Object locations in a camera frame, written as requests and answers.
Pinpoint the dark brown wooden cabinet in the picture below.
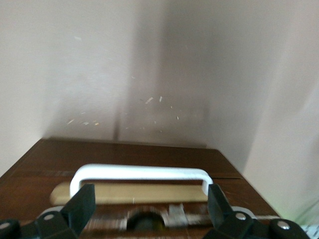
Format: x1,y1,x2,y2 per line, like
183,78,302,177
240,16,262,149
0,138,244,180

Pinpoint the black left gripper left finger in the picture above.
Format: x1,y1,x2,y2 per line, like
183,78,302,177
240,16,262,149
0,183,96,239

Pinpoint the white drawer handle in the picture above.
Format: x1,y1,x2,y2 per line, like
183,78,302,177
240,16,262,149
69,163,214,200

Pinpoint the light wood drawer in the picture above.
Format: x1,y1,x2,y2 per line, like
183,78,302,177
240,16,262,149
0,171,282,239

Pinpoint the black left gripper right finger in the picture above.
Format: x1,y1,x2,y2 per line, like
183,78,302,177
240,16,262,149
203,183,311,239

